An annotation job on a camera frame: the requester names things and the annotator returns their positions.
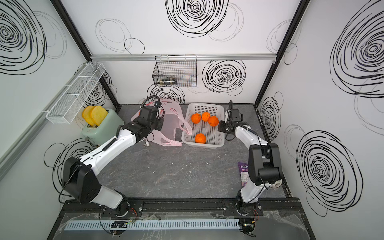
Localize orange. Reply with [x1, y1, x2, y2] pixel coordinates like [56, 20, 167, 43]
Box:
[195, 133, 207, 144]
[201, 112, 211, 122]
[208, 116, 220, 127]
[191, 113, 202, 124]

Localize pink printed plastic bag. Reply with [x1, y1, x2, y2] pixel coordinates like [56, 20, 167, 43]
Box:
[125, 95, 192, 147]

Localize white perforated plastic basket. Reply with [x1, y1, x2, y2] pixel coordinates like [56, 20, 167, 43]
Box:
[182, 103, 225, 149]

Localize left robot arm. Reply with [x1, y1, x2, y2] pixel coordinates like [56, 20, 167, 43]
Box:
[62, 101, 165, 217]

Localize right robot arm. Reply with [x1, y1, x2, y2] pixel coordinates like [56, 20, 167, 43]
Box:
[218, 103, 283, 216]

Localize dark bottle in basket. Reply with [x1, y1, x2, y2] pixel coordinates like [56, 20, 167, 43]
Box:
[160, 78, 178, 86]

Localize mint green toaster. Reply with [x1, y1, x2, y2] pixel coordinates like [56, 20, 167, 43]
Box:
[82, 109, 125, 146]

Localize yellow toast slice right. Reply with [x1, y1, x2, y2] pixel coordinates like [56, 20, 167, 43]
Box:
[90, 106, 108, 126]

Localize yellow toast slice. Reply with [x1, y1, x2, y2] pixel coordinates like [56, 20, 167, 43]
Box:
[90, 106, 108, 126]
[82, 106, 96, 127]

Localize purple snack packet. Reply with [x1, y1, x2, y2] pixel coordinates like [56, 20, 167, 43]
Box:
[238, 162, 250, 187]

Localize yellow toast slice left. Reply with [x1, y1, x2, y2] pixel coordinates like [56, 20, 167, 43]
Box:
[82, 106, 96, 127]

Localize black wire wall basket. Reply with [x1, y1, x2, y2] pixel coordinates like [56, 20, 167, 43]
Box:
[152, 60, 198, 88]

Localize aluminium wall rail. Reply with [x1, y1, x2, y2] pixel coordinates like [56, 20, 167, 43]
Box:
[91, 53, 277, 62]

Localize white wire wall shelf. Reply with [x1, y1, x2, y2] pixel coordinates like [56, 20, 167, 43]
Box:
[46, 62, 106, 124]

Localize white slotted cable duct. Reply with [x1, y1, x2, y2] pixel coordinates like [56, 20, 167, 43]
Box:
[64, 219, 240, 232]

